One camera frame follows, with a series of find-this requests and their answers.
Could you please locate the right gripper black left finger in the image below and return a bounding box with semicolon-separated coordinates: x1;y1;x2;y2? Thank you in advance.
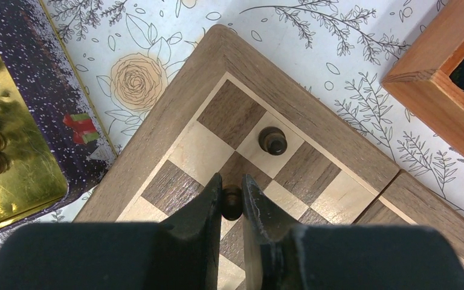
0;174;222;289

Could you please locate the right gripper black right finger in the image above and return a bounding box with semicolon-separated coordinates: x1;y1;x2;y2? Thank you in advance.
242;174;464;289

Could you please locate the dark chess pawn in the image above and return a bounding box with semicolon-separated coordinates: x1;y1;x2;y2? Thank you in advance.
258;126;288;156
221;185;243;221

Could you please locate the gold tin box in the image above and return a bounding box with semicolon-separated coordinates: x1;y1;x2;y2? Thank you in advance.
0;1;117;233

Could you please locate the dark chess pawn on board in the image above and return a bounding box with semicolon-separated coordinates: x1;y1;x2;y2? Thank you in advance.
258;126;288;156

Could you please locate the wooden chessboard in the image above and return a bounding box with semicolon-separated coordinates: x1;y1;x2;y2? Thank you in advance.
74;24;464;290

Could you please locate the floral tablecloth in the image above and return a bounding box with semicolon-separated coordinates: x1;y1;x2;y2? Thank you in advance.
0;1;464;249

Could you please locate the orange wooden compartment tray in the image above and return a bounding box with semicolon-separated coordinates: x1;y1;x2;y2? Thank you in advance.
382;1;464;156

